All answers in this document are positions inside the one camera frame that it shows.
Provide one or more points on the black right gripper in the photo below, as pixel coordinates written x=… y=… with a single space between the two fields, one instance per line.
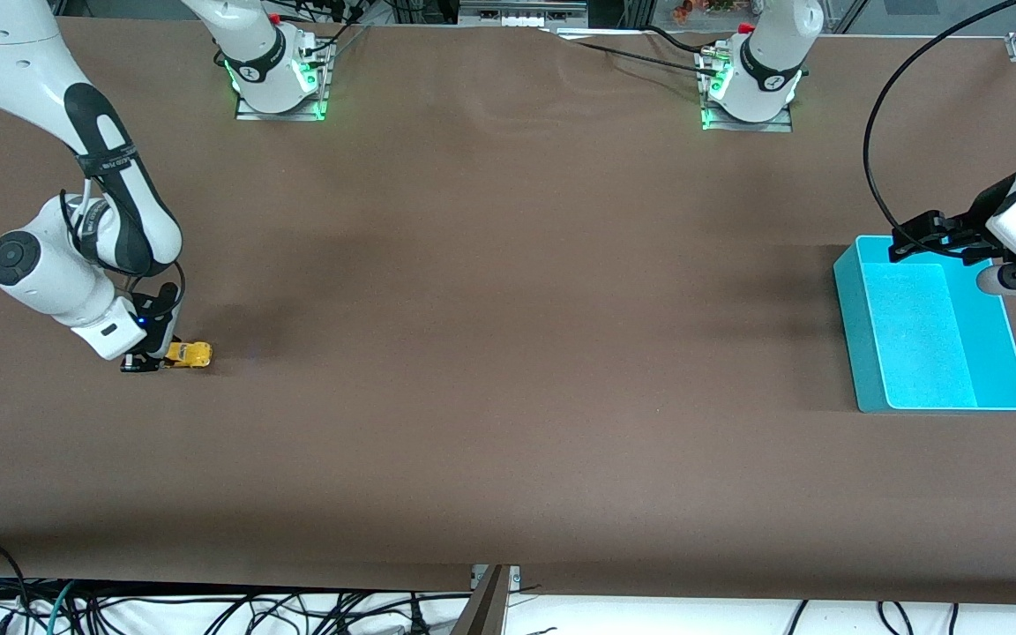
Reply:
x=160 y=336

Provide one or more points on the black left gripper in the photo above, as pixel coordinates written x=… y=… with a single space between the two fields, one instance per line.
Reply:
x=974 y=219

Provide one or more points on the yellow beetle toy car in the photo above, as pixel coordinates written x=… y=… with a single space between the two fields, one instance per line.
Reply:
x=190 y=354

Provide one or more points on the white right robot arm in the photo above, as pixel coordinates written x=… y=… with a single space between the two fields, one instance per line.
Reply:
x=41 y=273

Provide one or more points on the teal plastic storage bin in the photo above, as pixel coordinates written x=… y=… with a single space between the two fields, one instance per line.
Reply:
x=922 y=353

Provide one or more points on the brown table cover sheet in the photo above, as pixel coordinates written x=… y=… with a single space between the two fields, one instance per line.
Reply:
x=508 y=370

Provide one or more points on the white power strip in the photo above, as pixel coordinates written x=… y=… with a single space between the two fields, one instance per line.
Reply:
x=521 y=18

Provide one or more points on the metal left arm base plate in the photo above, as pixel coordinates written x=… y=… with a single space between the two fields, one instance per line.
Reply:
x=781 y=123

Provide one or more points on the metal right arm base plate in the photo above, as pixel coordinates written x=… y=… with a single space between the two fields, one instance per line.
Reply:
x=324 y=97

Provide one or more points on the aluminium profile post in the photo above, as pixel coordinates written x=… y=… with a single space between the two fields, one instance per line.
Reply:
x=486 y=608

